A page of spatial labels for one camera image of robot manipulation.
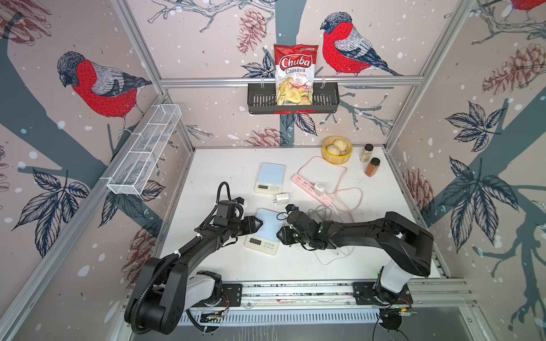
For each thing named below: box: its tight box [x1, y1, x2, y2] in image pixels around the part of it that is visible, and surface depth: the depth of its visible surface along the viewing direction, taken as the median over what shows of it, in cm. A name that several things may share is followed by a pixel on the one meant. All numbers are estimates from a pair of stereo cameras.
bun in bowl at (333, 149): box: [327, 144, 341, 156], surface depth 113 cm
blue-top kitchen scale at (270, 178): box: [253, 162, 286, 194], surface depth 108 cm
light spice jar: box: [360, 143, 374, 163], surface depth 112 cm
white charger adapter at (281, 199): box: [273, 193, 290, 205], surface depth 97 cm
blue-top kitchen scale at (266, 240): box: [244, 208, 285, 256], surface depth 86 cm
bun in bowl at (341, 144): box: [333, 139, 348, 152], surface depth 117 cm
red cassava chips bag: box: [273, 44, 319, 106], surface depth 87 cm
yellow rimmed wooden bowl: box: [321, 135, 354, 165], surface depth 116 cm
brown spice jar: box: [364, 157, 382, 177], surface depth 106 cm
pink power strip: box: [291, 173, 334, 207], surface depth 103 cm
